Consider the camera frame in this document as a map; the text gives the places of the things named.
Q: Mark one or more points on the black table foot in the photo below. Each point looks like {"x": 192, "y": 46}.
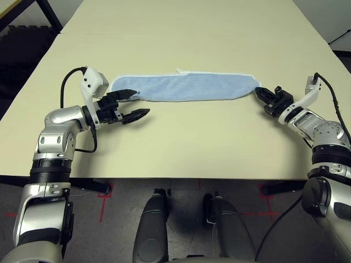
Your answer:
{"x": 285, "y": 189}
{"x": 90, "y": 187}

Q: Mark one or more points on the black tripod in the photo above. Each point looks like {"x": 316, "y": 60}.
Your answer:
{"x": 340, "y": 36}

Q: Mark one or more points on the dark grey robot right leg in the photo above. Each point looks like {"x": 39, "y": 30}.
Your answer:
{"x": 230, "y": 230}

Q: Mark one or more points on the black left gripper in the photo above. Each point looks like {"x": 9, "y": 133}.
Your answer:
{"x": 107, "y": 109}

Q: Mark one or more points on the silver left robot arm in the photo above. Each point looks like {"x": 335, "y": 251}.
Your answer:
{"x": 60, "y": 117}

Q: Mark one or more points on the black foam floor mat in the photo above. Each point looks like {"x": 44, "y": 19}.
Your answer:
{"x": 22, "y": 54}

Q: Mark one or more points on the grey robot torso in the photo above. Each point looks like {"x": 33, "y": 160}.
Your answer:
{"x": 192, "y": 259}

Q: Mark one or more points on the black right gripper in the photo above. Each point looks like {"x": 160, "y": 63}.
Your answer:
{"x": 281, "y": 103}

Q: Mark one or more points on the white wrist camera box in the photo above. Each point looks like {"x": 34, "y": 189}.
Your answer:
{"x": 310, "y": 97}
{"x": 91, "y": 79}

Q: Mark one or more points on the beige side table black frame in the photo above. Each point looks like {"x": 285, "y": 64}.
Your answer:
{"x": 52, "y": 16}

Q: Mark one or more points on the black box platform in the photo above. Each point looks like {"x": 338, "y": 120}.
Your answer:
{"x": 345, "y": 56}

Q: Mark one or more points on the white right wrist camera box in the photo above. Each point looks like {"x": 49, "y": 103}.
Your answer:
{"x": 310, "y": 97}

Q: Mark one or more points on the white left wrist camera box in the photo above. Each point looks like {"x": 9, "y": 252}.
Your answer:
{"x": 91, "y": 79}

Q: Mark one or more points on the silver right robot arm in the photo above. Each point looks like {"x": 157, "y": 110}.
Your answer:
{"x": 329, "y": 131}

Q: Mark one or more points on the light blue white-trimmed towel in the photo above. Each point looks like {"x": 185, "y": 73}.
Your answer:
{"x": 192, "y": 87}

